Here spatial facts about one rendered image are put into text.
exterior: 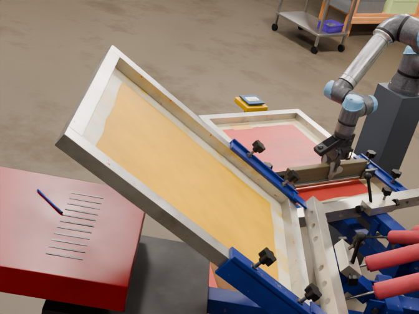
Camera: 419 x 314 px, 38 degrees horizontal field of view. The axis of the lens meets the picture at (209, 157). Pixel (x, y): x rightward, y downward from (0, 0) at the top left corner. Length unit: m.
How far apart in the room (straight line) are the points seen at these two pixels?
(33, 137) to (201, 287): 2.78
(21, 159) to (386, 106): 2.37
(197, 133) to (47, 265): 0.61
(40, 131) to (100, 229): 2.80
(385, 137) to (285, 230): 1.35
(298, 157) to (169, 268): 1.02
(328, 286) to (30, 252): 0.81
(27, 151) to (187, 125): 2.52
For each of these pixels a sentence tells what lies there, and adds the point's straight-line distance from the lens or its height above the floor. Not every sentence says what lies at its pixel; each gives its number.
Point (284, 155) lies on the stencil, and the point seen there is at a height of 0.96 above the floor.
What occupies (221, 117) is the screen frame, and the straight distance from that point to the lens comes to 2.84.
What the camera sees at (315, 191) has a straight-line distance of 2.51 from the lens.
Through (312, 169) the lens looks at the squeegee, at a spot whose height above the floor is 1.06.
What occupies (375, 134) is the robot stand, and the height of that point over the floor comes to 0.96.
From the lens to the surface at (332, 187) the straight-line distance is 2.58.
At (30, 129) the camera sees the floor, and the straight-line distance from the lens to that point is 4.57.
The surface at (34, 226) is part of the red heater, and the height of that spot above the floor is 1.11.
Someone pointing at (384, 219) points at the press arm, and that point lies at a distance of 2.32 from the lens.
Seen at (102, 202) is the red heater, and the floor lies 1.10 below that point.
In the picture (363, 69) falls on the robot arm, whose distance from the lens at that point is 2.59.
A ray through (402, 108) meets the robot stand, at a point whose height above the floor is 1.15.
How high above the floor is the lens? 2.20
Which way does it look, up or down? 29 degrees down
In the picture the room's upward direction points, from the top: 12 degrees clockwise
